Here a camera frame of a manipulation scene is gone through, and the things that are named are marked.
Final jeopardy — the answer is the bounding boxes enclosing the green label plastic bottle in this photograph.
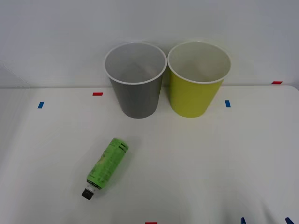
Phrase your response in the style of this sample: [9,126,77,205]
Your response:
[81,137,129,201]

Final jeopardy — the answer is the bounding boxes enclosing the yellow-green plastic waste bin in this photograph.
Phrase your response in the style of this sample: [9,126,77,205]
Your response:
[167,41,232,119]

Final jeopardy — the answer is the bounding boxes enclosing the grey plastic waste bin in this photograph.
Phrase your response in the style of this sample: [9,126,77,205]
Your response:
[104,42,168,119]

